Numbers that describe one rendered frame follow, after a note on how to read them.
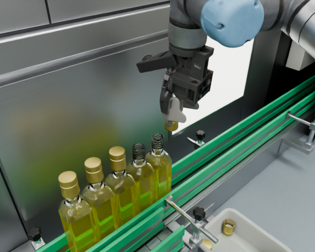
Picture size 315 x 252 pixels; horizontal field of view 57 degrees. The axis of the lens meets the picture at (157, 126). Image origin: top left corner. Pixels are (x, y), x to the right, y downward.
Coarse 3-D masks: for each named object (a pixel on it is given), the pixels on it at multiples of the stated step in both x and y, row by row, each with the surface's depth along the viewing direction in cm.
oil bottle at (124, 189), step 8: (112, 176) 66; (128, 176) 66; (112, 184) 65; (120, 184) 64; (128, 184) 66; (120, 192) 65; (128, 192) 67; (120, 200) 66; (128, 200) 68; (136, 200) 70; (120, 208) 67; (128, 208) 69; (136, 208) 72; (120, 216) 69; (128, 216) 71; (120, 224) 70
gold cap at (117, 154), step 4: (112, 148) 63; (116, 148) 63; (120, 148) 63; (112, 152) 62; (116, 152) 62; (120, 152) 62; (124, 152) 62; (112, 156) 61; (116, 156) 61; (120, 156) 61; (124, 156) 63; (112, 160) 62; (116, 160) 62; (120, 160) 62; (124, 160) 63; (112, 164) 62; (116, 164) 62; (120, 164) 62; (124, 164) 63; (112, 168) 63; (116, 168) 63; (120, 168) 63; (124, 168) 64
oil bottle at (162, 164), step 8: (152, 160) 71; (160, 160) 71; (168, 160) 72; (160, 168) 71; (168, 168) 74; (160, 176) 73; (168, 176) 75; (160, 184) 74; (168, 184) 77; (160, 192) 76; (168, 192) 79
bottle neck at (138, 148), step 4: (136, 144) 67; (140, 144) 67; (132, 148) 66; (136, 148) 68; (140, 148) 68; (144, 148) 67; (132, 152) 67; (136, 152) 66; (140, 152) 66; (144, 152) 67; (132, 156) 67; (136, 156) 66; (140, 156) 66; (144, 156) 67; (136, 160) 67; (140, 160) 67; (144, 160) 68; (136, 164) 68; (140, 164) 68
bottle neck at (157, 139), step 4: (152, 136) 70; (156, 136) 71; (160, 136) 70; (152, 140) 69; (156, 140) 68; (160, 140) 69; (152, 144) 70; (156, 144) 69; (160, 144) 69; (152, 148) 71; (156, 148) 70; (160, 148) 70; (152, 152) 71; (156, 152) 71; (160, 152) 71
